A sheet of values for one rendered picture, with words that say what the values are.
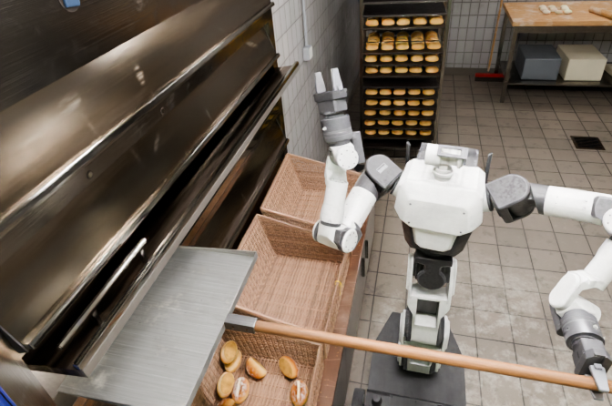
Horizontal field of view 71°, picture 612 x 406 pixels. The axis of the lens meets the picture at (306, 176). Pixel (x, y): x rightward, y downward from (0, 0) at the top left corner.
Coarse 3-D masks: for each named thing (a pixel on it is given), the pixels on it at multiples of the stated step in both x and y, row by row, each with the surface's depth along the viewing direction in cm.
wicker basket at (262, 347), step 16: (224, 336) 178; (240, 336) 175; (256, 336) 173; (272, 336) 170; (256, 352) 181; (272, 352) 176; (288, 352) 174; (304, 352) 171; (320, 352) 164; (208, 368) 167; (224, 368) 176; (240, 368) 177; (272, 368) 176; (304, 368) 175; (320, 368) 168; (208, 384) 165; (256, 384) 170; (272, 384) 170; (288, 384) 170; (320, 384) 169; (208, 400) 164; (256, 400) 166; (272, 400) 165; (288, 400) 165
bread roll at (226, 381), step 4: (224, 372) 170; (228, 372) 170; (220, 376) 169; (224, 376) 168; (228, 376) 169; (232, 376) 170; (220, 380) 167; (224, 380) 167; (228, 380) 168; (232, 380) 169; (220, 384) 165; (224, 384) 166; (228, 384) 167; (232, 384) 168; (220, 388) 164; (224, 388) 165; (228, 388) 166; (220, 392) 164; (224, 392) 164; (228, 392) 165; (220, 396) 164; (224, 396) 164
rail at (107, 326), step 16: (272, 96) 194; (240, 144) 162; (224, 160) 151; (208, 192) 139; (192, 208) 130; (176, 224) 124; (160, 256) 115; (144, 272) 109; (128, 288) 105; (128, 304) 103; (112, 320) 98; (96, 336) 94; (80, 368) 89
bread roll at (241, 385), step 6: (240, 378) 168; (234, 384) 166; (240, 384) 165; (246, 384) 167; (234, 390) 164; (240, 390) 164; (246, 390) 165; (234, 396) 163; (240, 396) 163; (246, 396) 165; (240, 402) 163
